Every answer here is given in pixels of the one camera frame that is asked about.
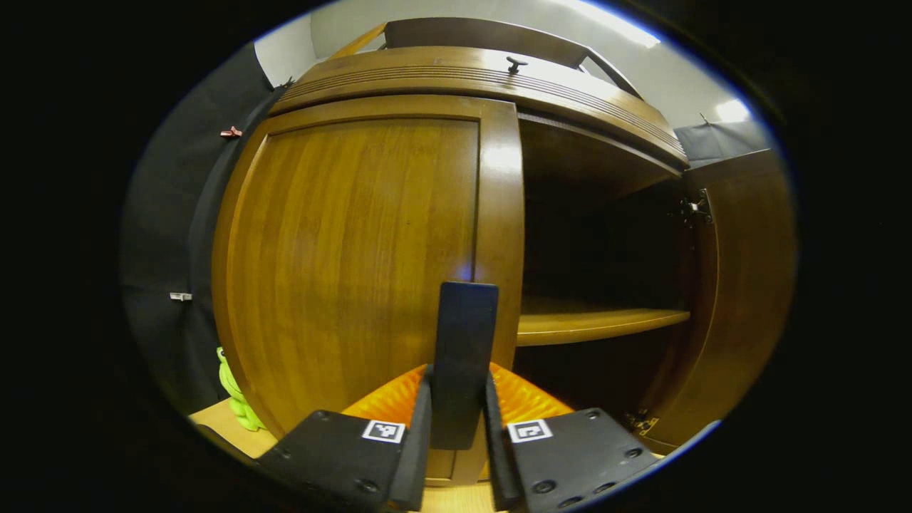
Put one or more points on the metal door hinge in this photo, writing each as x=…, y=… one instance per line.
x=643, y=424
x=692, y=209

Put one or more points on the black drawer knob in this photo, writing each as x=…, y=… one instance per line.
x=516, y=64

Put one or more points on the green frog plush toy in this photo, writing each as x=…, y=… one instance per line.
x=239, y=399

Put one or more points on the small ceiling light panel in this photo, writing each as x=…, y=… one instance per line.
x=732, y=111

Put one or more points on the copper cloth clip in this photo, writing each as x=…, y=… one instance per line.
x=230, y=132

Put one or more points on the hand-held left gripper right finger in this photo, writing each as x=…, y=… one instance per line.
x=499, y=463

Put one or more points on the wooden shoe cabinet door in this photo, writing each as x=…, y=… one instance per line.
x=748, y=285
x=342, y=263

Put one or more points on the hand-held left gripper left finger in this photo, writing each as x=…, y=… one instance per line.
x=412, y=470

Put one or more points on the wooden inner shelf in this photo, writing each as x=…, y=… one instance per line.
x=584, y=324

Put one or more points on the large ceiling light panel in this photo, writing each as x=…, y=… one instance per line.
x=620, y=21

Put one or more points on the wooden double-door shoe cabinet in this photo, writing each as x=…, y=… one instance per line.
x=399, y=71

